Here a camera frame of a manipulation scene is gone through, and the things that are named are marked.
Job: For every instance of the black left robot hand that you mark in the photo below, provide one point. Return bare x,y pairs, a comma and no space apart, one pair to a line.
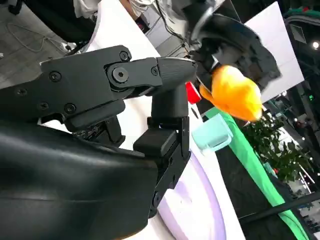
230,42

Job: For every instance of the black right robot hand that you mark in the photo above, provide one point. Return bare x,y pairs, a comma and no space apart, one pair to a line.
75,175

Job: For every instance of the orange toy bread roll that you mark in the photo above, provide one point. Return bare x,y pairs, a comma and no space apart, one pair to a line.
232,95

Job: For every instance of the black office chair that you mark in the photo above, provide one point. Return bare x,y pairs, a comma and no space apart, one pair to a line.
272,67

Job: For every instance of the grey equipment box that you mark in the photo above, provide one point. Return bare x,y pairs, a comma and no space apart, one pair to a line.
167,45

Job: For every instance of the red block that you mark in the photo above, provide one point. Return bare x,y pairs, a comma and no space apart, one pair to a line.
193,93

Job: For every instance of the dark booth structure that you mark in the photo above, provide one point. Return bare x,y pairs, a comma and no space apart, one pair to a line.
300,37

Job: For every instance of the pale green mug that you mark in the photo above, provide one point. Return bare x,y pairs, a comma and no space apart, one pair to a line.
212,133

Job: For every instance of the green leafy plant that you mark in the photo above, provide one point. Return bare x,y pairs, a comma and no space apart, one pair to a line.
280,155

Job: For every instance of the lilac plate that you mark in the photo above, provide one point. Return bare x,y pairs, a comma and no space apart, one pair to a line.
200,205

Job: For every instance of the green cloth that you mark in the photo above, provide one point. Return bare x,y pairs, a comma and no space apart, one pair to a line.
265,175

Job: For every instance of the black textured cloth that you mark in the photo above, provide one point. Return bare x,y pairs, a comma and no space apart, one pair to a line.
245,185

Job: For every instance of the black floor stand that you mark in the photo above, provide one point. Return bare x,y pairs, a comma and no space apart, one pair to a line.
62,17

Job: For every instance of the black barrier pole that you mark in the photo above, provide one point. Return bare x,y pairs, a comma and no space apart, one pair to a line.
287,207

